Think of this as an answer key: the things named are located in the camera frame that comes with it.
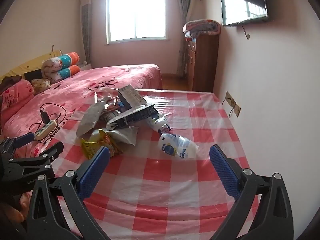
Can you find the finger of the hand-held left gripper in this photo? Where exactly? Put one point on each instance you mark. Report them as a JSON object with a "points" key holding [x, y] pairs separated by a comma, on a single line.
{"points": [[24, 139], [53, 151]]}

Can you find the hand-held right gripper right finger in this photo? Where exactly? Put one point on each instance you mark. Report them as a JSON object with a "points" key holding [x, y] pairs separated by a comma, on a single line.
{"points": [[225, 172]]}

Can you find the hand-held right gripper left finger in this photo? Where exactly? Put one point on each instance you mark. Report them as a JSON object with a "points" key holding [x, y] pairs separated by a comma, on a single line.
{"points": [[93, 172]]}

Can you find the white snack bag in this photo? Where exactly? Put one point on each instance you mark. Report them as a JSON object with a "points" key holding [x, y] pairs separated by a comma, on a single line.
{"points": [[177, 146]]}

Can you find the person's left hand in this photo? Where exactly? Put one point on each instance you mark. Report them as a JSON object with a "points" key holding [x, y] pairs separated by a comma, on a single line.
{"points": [[21, 202]]}

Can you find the white power strip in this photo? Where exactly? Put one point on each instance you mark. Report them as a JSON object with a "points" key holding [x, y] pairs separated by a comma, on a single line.
{"points": [[45, 130]]}

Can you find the yellow snack packet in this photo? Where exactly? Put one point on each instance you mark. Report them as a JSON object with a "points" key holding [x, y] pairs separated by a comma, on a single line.
{"points": [[100, 142]]}

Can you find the black charger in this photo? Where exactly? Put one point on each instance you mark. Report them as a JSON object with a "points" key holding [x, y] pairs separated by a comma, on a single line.
{"points": [[45, 116]]}

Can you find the pink pillow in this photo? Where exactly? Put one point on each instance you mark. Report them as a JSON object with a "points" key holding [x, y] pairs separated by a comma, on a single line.
{"points": [[15, 97]]}

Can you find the crumpled grey wrapper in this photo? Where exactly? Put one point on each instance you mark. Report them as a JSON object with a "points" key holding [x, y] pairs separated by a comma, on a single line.
{"points": [[125, 136]]}

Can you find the silver foil bag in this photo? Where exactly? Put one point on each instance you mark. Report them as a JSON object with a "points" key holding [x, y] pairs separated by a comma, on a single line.
{"points": [[91, 116]]}

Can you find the small floral pillow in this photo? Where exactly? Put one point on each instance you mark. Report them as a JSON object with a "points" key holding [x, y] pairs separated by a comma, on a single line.
{"points": [[41, 85]]}

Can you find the dark brown cloth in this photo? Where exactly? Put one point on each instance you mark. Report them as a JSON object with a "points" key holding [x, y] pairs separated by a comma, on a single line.
{"points": [[10, 81]]}

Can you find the black cushion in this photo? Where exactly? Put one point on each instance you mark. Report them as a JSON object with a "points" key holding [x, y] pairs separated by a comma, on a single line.
{"points": [[32, 75]]}

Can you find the red checked plastic tablecloth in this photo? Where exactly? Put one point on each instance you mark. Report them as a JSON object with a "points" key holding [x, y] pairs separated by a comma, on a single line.
{"points": [[162, 192]]}

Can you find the bed with pink sheet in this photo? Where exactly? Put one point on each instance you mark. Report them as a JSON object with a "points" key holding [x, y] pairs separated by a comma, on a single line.
{"points": [[75, 87]]}

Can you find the yellow headboard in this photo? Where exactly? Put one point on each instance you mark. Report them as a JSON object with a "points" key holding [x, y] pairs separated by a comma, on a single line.
{"points": [[27, 63]]}

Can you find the clear plastic bottle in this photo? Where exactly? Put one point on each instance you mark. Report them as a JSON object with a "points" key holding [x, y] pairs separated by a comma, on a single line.
{"points": [[160, 125]]}

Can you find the rolled colourful quilt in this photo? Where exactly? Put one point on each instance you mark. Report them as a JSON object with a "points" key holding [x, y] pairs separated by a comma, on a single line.
{"points": [[62, 66]]}

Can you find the grey cardboard box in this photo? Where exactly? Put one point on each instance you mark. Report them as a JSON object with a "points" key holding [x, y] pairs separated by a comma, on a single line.
{"points": [[131, 96]]}

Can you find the wooden cabinet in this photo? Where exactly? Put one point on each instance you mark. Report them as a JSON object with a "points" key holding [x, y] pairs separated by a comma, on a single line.
{"points": [[205, 62]]}

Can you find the grey checked curtain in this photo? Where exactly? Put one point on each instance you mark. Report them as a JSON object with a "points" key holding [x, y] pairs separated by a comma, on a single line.
{"points": [[183, 17], [86, 30]]}

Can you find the folded patterned blanket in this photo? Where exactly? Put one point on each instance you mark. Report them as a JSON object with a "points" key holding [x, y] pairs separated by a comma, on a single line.
{"points": [[202, 27]]}

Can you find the window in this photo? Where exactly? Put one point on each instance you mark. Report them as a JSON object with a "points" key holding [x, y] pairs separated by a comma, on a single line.
{"points": [[136, 16]]}

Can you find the wall socket plate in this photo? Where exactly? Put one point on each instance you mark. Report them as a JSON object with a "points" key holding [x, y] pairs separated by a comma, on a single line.
{"points": [[233, 105]]}

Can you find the wall-mounted television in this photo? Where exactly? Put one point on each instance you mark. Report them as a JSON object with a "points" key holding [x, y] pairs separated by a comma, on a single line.
{"points": [[243, 5]]}

